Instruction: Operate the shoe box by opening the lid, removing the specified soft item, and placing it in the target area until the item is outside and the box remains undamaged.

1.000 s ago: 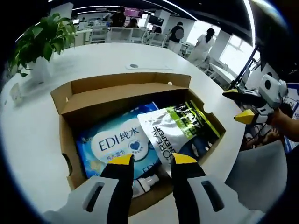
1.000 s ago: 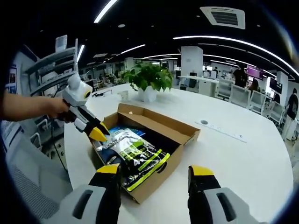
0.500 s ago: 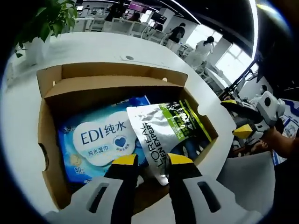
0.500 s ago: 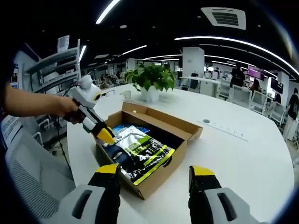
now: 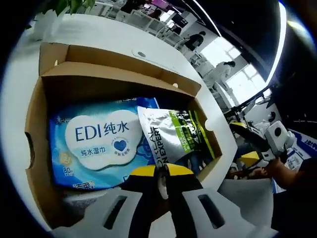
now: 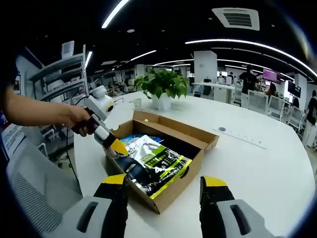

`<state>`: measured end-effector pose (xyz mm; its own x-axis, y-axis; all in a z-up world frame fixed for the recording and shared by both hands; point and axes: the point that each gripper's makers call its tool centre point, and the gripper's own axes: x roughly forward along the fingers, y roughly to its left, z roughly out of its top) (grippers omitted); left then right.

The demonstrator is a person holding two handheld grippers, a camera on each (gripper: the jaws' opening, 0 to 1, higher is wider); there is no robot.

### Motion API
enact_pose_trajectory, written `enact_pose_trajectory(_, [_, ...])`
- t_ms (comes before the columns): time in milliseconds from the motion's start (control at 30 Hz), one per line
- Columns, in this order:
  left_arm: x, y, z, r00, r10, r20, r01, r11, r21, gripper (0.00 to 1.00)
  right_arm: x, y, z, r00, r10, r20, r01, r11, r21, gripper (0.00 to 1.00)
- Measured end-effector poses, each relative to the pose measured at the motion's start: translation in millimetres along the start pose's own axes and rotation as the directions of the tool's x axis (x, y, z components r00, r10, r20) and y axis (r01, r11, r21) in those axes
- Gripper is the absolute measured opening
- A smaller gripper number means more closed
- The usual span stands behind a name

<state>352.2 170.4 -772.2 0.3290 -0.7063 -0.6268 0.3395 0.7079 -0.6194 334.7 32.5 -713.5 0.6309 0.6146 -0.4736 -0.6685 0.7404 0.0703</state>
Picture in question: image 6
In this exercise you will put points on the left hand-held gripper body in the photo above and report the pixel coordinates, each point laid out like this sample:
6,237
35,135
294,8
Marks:
99,104

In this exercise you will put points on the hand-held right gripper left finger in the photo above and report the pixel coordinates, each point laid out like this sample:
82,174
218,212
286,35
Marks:
111,205

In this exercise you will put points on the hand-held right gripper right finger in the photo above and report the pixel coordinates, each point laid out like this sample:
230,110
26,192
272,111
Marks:
215,213

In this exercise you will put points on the blue soft wet wipes pack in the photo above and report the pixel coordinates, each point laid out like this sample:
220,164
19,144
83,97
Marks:
131,139

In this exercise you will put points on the brown cardboard shoe box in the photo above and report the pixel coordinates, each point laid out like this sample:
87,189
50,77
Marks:
173,196

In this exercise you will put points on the black green printed pouch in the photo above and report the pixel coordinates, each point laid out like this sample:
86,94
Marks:
161,168

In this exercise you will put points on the person's left hand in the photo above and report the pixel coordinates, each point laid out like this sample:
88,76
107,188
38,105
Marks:
75,116

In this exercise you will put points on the dark blue pouch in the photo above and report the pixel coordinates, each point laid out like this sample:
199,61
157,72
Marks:
126,163

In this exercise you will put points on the grey metal shelf rack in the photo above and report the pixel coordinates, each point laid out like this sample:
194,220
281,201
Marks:
62,74

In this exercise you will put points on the green potted plant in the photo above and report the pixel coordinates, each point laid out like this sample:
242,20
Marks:
163,84

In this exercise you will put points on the grey mesh office chair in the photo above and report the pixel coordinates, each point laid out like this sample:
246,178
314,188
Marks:
37,188

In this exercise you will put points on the white table socket strip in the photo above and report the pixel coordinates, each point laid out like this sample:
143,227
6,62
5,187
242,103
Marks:
245,138

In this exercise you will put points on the white office desk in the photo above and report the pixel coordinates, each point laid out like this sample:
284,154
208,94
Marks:
215,90

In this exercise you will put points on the row of white office chairs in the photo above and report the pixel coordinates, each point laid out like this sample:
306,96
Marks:
275,104

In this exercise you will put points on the curved ceiling light strip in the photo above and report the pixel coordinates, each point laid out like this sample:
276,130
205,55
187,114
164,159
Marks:
247,44

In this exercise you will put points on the ceiling air conditioner vent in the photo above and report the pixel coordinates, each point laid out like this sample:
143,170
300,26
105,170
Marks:
236,18

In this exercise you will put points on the dark wall screen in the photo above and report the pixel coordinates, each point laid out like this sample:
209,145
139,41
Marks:
294,89

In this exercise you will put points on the purple wall screen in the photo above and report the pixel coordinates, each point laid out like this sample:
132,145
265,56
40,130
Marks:
271,75

